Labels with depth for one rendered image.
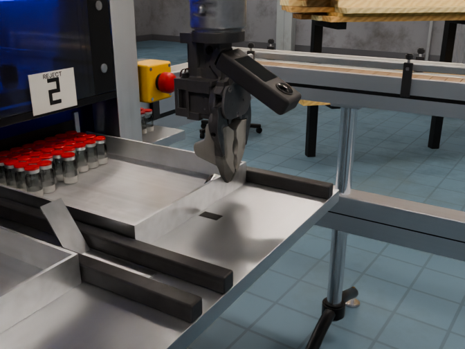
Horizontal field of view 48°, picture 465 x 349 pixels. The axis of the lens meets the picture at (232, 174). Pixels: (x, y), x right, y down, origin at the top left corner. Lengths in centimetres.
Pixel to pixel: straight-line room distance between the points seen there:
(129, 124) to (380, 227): 93
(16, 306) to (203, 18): 40
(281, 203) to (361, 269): 164
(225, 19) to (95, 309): 38
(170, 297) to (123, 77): 53
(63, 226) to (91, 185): 21
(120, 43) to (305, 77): 76
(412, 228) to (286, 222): 96
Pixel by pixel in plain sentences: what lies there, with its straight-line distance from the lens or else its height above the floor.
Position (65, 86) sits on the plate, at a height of 102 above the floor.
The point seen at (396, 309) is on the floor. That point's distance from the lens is 214.
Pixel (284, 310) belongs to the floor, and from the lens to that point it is 205.
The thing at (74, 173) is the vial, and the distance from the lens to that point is 84.
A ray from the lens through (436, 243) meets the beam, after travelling 162.
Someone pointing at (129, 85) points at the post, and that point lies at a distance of 96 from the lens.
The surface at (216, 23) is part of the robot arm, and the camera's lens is 68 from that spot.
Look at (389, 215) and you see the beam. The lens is 162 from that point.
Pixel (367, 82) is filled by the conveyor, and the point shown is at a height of 91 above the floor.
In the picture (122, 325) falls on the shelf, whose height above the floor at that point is 88.
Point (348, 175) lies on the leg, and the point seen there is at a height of 61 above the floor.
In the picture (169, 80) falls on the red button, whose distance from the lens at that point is 99.
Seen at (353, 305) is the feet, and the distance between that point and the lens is 210.
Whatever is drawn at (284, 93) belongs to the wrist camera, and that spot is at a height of 104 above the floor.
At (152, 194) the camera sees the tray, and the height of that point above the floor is 88.
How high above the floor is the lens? 118
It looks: 20 degrees down
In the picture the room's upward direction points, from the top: straight up
